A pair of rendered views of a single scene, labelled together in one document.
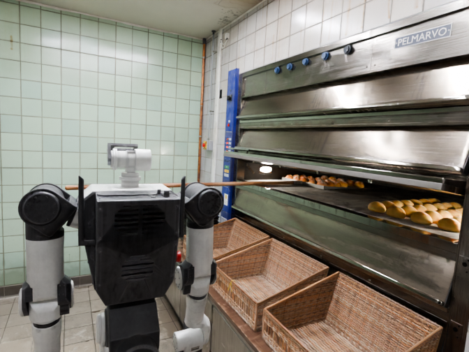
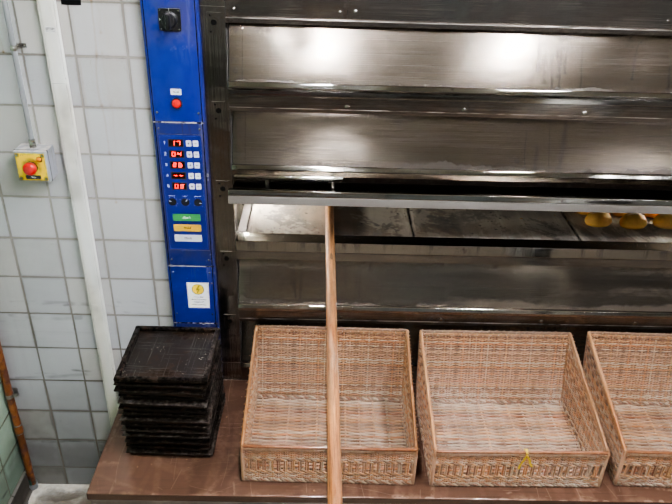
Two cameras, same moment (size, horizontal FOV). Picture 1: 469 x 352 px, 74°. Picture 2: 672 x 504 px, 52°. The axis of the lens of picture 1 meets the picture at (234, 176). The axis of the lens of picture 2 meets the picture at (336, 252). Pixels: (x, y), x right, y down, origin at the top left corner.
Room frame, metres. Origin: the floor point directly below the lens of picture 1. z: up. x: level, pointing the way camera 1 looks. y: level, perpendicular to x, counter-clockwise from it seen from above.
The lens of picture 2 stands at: (1.54, 1.65, 2.30)
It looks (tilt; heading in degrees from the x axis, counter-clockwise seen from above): 30 degrees down; 296
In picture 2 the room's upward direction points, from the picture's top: 2 degrees clockwise
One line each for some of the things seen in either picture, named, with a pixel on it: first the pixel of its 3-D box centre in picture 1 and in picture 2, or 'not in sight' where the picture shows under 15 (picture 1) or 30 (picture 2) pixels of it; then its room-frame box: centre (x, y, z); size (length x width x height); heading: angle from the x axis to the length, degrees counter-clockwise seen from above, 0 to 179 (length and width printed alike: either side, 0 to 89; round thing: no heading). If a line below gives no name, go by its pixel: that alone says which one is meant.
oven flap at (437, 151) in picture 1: (308, 142); (517, 146); (1.96, -0.45, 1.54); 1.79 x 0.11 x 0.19; 28
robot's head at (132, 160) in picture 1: (132, 163); not in sight; (0.94, 0.31, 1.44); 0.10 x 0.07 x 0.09; 116
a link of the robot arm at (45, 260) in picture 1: (47, 274); not in sight; (0.83, 0.50, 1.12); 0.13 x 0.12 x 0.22; 118
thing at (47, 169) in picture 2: (208, 145); (35, 162); (3.26, 0.29, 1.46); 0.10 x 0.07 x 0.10; 28
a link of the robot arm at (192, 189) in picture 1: (202, 206); not in sight; (1.00, 0.10, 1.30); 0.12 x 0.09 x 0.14; 25
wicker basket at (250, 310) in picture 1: (265, 276); (504, 403); (1.81, -0.22, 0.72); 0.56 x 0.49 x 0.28; 28
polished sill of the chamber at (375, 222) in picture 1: (306, 202); (498, 247); (1.97, -0.47, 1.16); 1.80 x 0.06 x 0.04; 28
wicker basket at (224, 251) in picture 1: (223, 245); (330, 399); (2.34, 0.05, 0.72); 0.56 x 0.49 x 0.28; 27
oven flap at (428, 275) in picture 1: (301, 223); (494, 285); (1.96, -0.45, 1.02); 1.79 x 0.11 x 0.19; 28
